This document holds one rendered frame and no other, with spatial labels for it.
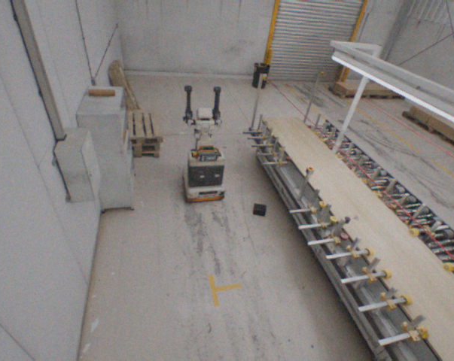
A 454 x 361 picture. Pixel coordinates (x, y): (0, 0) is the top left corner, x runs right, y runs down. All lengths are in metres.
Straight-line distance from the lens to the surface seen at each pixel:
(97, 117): 3.42
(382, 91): 11.29
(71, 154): 2.62
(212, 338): 3.16
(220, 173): 4.05
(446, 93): 2.60
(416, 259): 3.37
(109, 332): 3.29
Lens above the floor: 2.96
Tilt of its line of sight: 38 degrees down
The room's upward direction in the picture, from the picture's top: 8 degrees clockwise
